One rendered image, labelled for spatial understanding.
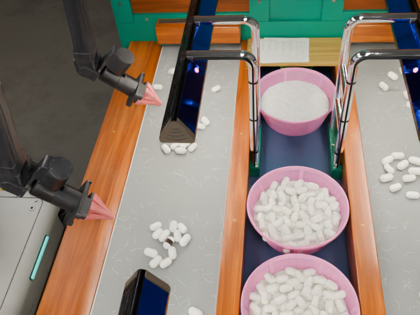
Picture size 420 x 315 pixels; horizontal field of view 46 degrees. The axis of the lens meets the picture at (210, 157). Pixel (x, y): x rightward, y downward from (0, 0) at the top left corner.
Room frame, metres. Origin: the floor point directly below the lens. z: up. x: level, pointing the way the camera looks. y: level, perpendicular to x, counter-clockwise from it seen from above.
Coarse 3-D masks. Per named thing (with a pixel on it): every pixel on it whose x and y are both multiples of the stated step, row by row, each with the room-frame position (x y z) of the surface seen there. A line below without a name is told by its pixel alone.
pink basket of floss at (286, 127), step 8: (272, 72) 1.30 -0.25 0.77; (304, 72) 1.29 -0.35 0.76; (312, 72) 1.28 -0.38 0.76; (272, 80) 1.29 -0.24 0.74; (280, 80) 1.29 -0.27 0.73; (304, 80) 1.28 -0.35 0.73; (312, 80) 1.27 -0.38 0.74; (320, 80) 1.25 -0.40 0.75; (328, 80) 1.22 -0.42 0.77; (264, 88) 1.26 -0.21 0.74; (320, 88) 1.24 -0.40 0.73; (328, 88) 1.21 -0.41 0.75; (328, 96) 1.19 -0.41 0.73; (264, 112) 1.11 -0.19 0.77; (328, 112) 1.07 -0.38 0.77; (272, 120) 1.09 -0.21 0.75; (280, 120) 1.07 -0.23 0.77; (312, 120) 1.05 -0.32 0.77; (320, 120) 1.07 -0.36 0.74; (272, 128) 1.12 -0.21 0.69; (280, 128) 1.09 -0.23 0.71; (288, 128) 1.07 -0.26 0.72; (296, 128) 1.07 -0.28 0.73; (304, 128) 1.06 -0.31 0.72; (312, 128) 1.08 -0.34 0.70
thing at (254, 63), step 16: (192, 16) 1.15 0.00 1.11; (208, 16) 1.13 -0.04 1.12; (224, 16) 1.12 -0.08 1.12; (240, 16) 1.11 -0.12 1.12; (256, 32) 1.09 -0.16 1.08; (256, 48) 1.09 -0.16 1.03; (256, 64) 0.95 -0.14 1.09; (256, 80) 0.95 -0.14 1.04; (256, 96) 0.95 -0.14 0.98; (256, 112) 0.95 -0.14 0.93; (256, 128) 0.95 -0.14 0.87; (256, 144) 0.95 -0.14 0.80; (256, 160) 0.95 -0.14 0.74; (256, 176) 0.93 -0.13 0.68
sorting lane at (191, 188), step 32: (160, 64) 1.45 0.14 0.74; (224, 64) 1.41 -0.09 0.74; (160, 96) 1.28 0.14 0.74; (224, 96) 1.24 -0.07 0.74; (160, 128) 1.13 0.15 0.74; (224, 128) 1.09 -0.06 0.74; (160, 160) 0.99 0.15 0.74; (192, 160) 0.97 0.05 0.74; (224, 160) 0.96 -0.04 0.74; (128, 192) 0.88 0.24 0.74; (160, 192) 0.87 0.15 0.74; (192, 192) 0.85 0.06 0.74; (224, 192) 0.84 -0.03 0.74; (128, 224) 0.77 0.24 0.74; (192, 224) 0.74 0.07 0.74; (128, 256) 0.67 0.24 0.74; (192, 256) 0.65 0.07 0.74; (192, 288) 0.56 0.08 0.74
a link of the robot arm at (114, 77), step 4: (104, 68) 1.18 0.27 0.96; (108, 68) 1.16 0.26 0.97; (100, 72) 1.19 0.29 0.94; (104, 72) 1.16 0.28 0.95; (108, 72) 1.17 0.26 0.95; (112, 72) 1.17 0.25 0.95; (100, 76) 1.17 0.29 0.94; (104, 76) 1.16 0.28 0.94; (108, 76) 1.16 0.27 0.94; (112, 76) 1.16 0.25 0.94; (116, 76) 1.16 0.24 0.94; (120, 76) 1.17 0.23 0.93; (100, 80) 1.17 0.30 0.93; (104, 80) 1.16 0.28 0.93; (108, 80) 1.16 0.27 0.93; (112, 80) 1.16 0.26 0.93; (116, 80) 1.16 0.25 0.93; (108, 84) 1.16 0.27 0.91; (112, 84) 1.16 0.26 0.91
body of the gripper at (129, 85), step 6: (120, 78) 1.16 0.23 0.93; (126, 78) 1.17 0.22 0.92; (132, 78) 1.18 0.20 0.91; (138, 78) 1.20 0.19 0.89; (120, 84) 1.15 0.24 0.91; (126, 84) 1.16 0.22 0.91; (132, 84) 1.16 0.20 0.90; (138, 84) 1.16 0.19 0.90; (120, 90) 1.15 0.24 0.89; (126, 90) 1.15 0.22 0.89; (132, 90) 1.15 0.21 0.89; (138, 90) 1.14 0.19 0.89; (132, 96) 1.13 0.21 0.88; (138, 96) 1.12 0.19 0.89; (126, 102) 1.14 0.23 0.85
